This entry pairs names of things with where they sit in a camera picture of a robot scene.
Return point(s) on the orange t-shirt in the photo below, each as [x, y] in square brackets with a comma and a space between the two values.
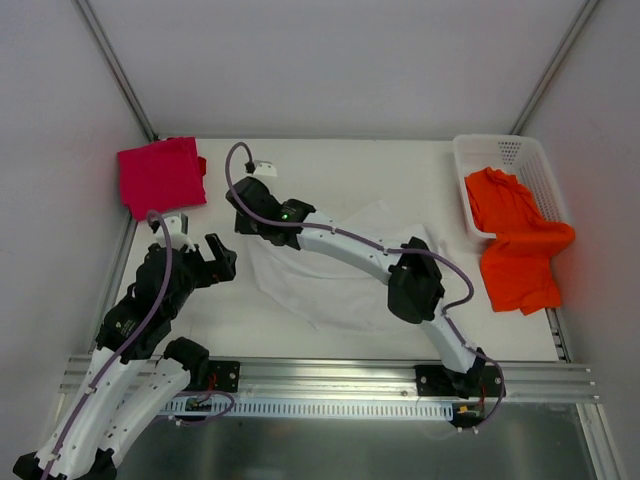
[516, 265]

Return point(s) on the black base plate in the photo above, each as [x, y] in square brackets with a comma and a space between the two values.
[434, 380]
[222, 376]

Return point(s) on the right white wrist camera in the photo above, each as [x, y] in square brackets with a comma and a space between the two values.
[265, 169]

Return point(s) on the white t-shirt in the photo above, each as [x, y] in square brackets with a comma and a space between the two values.
[330, 294]

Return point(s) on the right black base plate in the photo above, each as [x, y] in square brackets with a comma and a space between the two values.
[434, 380]

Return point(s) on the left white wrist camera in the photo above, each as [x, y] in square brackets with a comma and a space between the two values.
[177, 225]

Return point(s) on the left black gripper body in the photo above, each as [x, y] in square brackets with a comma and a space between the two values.
[201, 262]

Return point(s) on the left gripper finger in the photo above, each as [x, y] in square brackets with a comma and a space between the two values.
[224, 266]
[219, 251]

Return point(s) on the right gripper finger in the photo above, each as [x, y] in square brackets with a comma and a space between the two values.
[231, 198]
[245, 224]

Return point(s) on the white slotted cable duct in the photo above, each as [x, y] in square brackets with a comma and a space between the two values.
[405, 409]

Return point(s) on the right metal frame post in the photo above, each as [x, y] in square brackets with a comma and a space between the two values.
[569, 39]

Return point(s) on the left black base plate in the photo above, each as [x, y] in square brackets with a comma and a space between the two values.
[222, 376]

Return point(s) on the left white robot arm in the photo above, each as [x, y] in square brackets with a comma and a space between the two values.
[108, 413]

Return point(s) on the aluminium mounting rail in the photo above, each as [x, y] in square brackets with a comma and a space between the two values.
[282, 378]

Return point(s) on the left metal frame post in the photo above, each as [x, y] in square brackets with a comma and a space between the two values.
[99, 36]

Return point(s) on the folded magenta t-shirt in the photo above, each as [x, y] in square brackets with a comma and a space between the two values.
[163, 176]

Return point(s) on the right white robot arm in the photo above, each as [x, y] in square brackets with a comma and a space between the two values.
[422, 286]

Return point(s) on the white plastic basket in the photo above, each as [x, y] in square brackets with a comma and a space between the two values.
[523, 157]

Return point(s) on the metal frame post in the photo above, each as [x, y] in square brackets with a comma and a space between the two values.
[99, 36]
[569, 39]

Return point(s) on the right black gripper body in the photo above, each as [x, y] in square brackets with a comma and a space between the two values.
[245, 215]

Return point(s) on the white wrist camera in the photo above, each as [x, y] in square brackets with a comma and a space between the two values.
[177, 225]
[265, 169]

